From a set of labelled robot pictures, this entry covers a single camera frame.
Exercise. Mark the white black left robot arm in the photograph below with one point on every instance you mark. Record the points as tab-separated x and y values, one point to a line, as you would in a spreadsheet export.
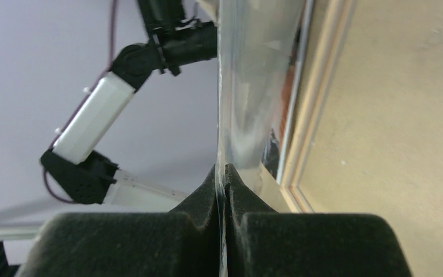
88	177

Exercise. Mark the wooden picture frame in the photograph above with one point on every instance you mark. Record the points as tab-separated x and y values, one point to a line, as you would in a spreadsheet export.
329	25

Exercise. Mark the clear acrylic sheet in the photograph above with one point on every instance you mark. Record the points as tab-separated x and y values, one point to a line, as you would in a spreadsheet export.
256	45

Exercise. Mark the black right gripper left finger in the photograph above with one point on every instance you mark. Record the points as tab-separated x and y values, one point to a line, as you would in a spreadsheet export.
181	242

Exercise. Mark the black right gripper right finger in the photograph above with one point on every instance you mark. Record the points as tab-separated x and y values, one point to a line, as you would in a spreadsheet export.
263	242

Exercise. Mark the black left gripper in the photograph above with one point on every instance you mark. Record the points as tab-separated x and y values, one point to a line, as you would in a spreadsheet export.
166	18

